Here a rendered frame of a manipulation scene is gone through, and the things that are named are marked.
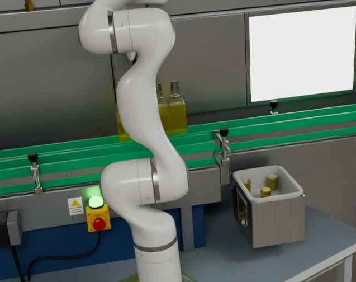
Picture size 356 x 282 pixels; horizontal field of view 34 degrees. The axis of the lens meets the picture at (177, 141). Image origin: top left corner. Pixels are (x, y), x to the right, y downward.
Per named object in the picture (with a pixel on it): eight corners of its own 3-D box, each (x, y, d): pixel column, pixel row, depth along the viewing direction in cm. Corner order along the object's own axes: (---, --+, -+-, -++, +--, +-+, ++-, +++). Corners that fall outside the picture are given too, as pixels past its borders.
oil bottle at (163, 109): (169, 151, 205) (165, 93, 197) (172, 158, 199) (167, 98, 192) (153, 154, 204) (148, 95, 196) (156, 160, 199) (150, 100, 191)
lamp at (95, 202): (103, 201, 185) (101, 193, 184) (104, 208, 181) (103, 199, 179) (89, 203, 184) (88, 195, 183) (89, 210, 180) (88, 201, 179)
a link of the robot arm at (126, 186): (178, 249, 153) (169, 167, 144) (108, 257, 153) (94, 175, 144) (175, 225, 164) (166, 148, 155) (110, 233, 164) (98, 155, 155)
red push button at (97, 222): (104, 214, 180) (104, 219, 177) (105, 225, 182) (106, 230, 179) (91, 215, 180) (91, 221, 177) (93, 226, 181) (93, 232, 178)
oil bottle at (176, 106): (185, 150, 205) (181, 92, 197) (189, 156, 200) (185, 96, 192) (170, 152, 204) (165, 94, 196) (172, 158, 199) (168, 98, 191)
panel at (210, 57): (352, 90, 223) (356, 0, 211) (356, 92, 220) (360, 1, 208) (119, 120, 210) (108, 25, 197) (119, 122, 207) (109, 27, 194)
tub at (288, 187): (280, 187, 201) (280, 163, 198) (305, 217, 181) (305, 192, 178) (232, 194, 199) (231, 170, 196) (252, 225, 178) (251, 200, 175)
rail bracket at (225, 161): (221, 151, 200) (219, 117, 196) (235, 171, 185) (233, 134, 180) (213, 153, 200) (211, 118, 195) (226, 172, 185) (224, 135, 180)
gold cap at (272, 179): (274, 179, 194) (274, 191, 195) (279, 175, 196) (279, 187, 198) (265, 177, 196) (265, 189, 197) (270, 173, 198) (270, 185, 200)
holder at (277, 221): (275, 201, 209) (274, 161, 204) (304, 239, 184) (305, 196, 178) (228, 208, 207) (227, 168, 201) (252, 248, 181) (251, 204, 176)
